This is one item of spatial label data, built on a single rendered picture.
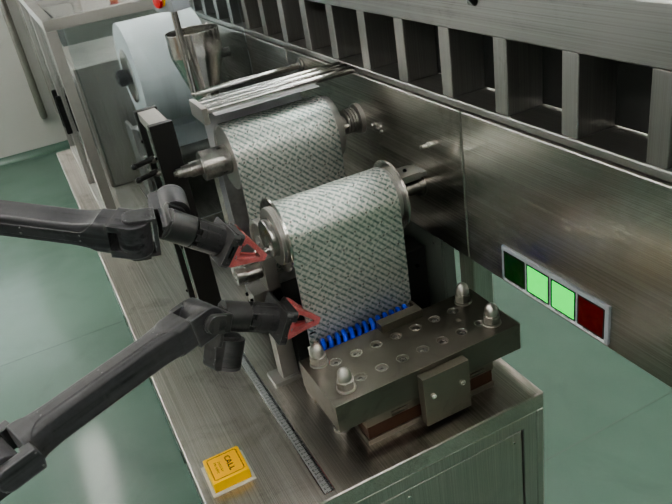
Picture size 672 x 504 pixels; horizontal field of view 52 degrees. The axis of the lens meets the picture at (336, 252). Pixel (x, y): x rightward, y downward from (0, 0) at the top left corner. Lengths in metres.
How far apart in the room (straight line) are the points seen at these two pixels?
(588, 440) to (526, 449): 1.14
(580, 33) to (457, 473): 0.83
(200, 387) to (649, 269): 0.97
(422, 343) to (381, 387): 0.14
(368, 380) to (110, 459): 1.79
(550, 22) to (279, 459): 0.88
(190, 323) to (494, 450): 0.64
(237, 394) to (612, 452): 1.47
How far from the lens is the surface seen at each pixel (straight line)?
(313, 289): 1.33
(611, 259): 1.06
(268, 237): 1.29
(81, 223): 1.24
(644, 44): 0.93
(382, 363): 1.30
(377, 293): 1.40
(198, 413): 1.51
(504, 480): 1.51
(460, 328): 1.37
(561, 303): 1.18
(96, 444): 3.01
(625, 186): 0.99
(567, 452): 2.58
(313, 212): 1.28
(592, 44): 0.98
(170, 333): 1.19
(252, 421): 1.44
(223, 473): 1.33
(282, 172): 1.48
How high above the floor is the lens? 1.84
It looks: 29 degrees down
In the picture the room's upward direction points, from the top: 10 degrees counter-clockwise
